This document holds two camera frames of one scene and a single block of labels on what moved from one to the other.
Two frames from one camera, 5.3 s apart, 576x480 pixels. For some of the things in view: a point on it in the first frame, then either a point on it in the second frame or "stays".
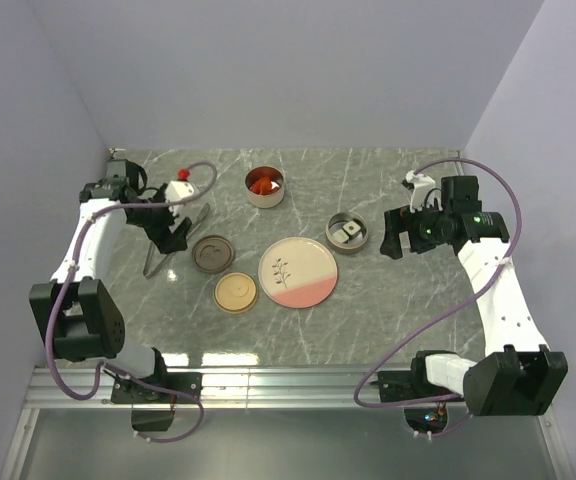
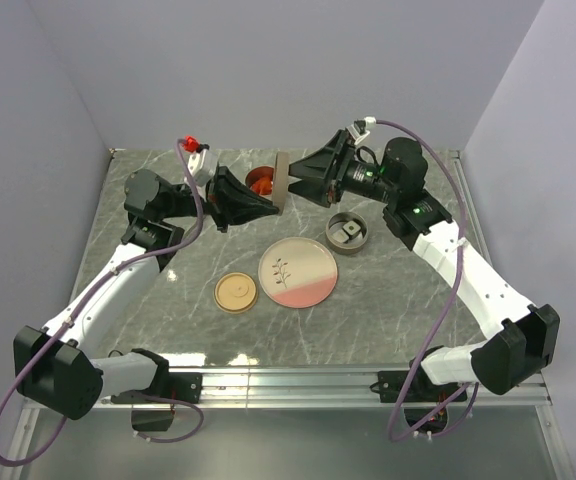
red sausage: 264,186 stays
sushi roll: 351,228 stays
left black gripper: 166,240 -> 230,201
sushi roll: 340,235 stays
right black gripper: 396,221 -> 322,164
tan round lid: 236,293 stays
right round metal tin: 351,246 stays
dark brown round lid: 213,254 -> 280,181
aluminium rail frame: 250,388 stays
